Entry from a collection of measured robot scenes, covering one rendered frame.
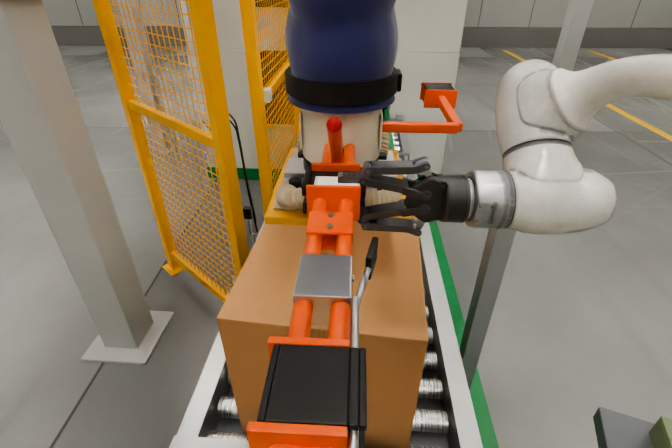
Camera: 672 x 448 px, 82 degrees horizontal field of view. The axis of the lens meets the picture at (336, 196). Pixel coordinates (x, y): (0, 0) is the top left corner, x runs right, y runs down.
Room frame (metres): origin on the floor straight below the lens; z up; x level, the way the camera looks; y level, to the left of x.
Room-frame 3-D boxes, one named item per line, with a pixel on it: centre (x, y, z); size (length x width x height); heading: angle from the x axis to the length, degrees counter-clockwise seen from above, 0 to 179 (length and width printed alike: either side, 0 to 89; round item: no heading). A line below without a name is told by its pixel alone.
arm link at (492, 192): (0.51, -0.23, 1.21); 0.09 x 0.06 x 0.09; 177
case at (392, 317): (0.79, -0.01, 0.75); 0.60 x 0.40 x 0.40; 172
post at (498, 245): (0.98, -0.52, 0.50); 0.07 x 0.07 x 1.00; 86
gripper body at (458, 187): (0.52, -0.16, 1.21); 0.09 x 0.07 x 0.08; 87
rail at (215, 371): (1.63, 0.27, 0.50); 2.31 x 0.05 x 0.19; 176
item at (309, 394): (0.19, 0.03, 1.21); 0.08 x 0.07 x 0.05; 177
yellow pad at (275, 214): (0.80, 0.08, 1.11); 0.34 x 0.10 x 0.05; 177
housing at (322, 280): (0.33, 0.01, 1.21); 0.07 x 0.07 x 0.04; 87
